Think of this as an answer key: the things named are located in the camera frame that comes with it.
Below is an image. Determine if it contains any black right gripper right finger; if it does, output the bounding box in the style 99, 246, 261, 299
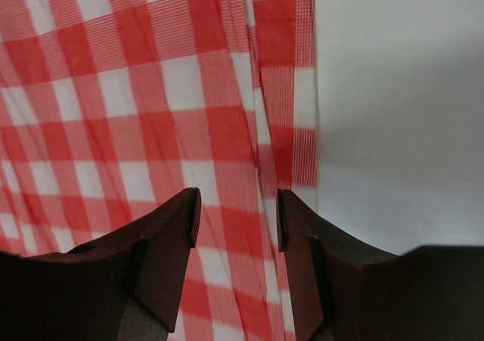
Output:
277, 190, 483, 340

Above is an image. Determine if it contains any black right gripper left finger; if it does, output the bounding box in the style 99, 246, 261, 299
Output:
1, 188, 201, 340

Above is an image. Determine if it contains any red white checkered cloth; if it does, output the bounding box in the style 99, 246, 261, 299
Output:
1, 0, 316, 340

